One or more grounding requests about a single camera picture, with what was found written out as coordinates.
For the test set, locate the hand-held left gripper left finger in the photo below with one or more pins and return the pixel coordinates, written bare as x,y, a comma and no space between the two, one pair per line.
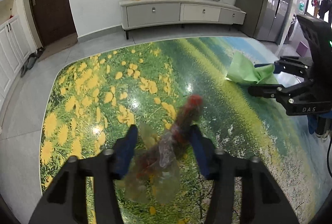
127,151

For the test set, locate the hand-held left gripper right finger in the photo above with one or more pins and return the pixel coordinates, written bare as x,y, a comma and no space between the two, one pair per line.
199,151

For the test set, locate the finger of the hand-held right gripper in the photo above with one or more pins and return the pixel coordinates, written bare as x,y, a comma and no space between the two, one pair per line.
264,91
293,65

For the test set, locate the green cloth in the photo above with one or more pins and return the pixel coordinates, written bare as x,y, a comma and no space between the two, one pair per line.
243,70

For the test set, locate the clear wrapper with red print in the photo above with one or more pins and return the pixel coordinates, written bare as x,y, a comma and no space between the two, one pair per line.
166,151

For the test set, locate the purple box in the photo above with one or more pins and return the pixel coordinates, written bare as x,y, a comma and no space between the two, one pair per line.
303,49

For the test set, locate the washing machine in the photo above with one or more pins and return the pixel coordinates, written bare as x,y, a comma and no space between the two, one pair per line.
291,31

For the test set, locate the hanging clothes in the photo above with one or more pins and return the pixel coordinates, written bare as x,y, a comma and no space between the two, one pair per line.
324,5

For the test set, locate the blue cloth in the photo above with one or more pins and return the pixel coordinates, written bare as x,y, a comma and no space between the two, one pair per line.
313,122

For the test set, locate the landscape printed table cover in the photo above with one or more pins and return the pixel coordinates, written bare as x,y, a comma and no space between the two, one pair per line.
103,78

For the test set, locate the grey slipper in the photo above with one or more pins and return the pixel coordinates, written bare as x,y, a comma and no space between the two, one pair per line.
28,64

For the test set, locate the dark slipper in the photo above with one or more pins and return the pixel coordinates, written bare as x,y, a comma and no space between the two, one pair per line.
40,51

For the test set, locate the white TV cabinet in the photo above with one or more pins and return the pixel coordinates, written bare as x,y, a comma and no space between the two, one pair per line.
153,13

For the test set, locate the white cupboard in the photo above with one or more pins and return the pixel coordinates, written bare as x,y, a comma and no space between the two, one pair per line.
10,52

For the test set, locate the brown door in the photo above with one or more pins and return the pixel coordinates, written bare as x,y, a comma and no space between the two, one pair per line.
51,5

